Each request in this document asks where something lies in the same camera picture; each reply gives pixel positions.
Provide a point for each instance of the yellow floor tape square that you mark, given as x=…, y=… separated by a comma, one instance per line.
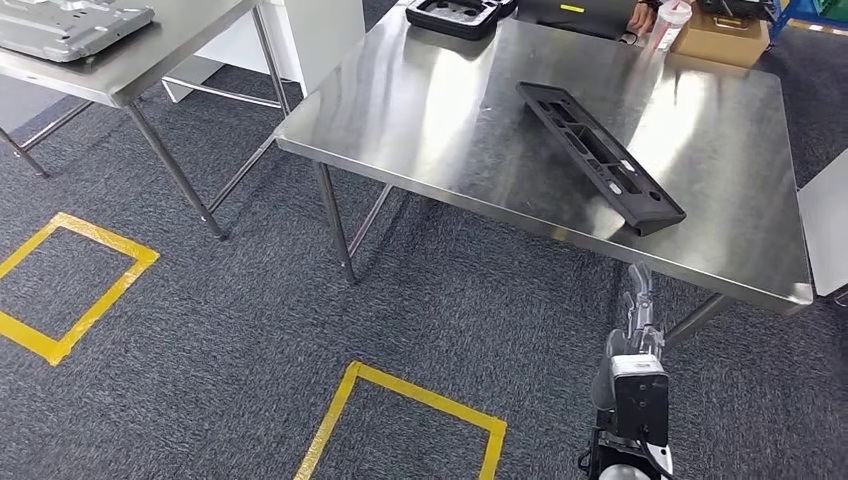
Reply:
x=109, y=242
x=424, y=397

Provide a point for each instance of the brown cardboard box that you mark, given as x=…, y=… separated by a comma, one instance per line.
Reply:
x=719, y=43

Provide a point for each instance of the black plastic frame part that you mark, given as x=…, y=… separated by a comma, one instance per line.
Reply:
x=596, y=156

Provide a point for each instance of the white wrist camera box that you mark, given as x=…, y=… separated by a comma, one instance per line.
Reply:
x=639, y=397

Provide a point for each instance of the black device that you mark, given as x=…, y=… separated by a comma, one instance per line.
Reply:
x=735, y=6

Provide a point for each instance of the black foam case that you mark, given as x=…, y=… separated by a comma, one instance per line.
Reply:
x=457, y=16

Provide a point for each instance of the white table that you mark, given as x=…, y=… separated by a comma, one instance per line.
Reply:
x=828, y=225

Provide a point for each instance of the stainless steel table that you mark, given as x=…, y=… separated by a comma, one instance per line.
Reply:
x=430, y=119
x=132, y=66

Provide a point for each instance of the grey metal plate part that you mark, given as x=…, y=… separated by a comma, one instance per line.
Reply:
x=66, y=30

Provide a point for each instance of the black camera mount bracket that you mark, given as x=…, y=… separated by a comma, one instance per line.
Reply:
x=606, y=447

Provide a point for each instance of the dark grey laptop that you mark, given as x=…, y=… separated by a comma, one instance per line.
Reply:
x=583, y=20

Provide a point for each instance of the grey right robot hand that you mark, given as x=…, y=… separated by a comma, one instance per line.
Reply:
x=639, y=331

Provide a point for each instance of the blue metal frame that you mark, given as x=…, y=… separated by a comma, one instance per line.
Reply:
x=802, y=14

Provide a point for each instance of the clear cup pink straw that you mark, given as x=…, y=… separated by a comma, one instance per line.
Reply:
x=668, y=26

